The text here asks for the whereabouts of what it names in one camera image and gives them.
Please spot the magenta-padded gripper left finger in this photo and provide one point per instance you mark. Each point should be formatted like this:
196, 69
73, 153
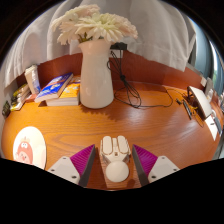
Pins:
63, 168

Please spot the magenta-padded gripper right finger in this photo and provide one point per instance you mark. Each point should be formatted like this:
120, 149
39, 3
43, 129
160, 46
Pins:
161, 168

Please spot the white computer mouse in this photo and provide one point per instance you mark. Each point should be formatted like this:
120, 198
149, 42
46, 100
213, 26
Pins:
116, 170

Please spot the pink cartoon mouse pad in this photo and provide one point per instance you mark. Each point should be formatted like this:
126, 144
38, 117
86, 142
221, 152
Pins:
30, 148

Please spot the white paper sheet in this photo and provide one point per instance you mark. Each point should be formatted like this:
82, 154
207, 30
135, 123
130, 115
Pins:
211, 128

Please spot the black pen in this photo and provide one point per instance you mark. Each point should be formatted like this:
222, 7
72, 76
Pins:
187, 109

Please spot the grey tablet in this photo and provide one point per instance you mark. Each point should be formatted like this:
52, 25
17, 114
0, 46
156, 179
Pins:
218, 125

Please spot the red flat tray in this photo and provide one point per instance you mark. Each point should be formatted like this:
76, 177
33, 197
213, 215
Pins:
30, 97

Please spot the silver laptop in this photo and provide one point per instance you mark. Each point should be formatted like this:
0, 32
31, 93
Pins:
201, 100

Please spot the blue book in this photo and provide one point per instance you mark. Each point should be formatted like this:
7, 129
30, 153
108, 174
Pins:
53, 87

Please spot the dark green mug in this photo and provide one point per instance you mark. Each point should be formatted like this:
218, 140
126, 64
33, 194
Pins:
6, 109

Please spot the stack of dark books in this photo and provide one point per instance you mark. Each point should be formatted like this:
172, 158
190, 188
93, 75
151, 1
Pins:
18, 98

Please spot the clear small bottle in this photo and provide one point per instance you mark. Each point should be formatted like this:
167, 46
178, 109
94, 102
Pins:
37, 86

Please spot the white ceramic vase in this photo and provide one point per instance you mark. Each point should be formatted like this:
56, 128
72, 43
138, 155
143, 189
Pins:
96, 80

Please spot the window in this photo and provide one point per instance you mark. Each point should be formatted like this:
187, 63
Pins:
203, 53

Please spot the white curtain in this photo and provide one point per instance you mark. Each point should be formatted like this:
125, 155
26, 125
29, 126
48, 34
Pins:
160, 30

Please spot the white flower bouquet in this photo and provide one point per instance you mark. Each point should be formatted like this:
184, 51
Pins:
96, 25

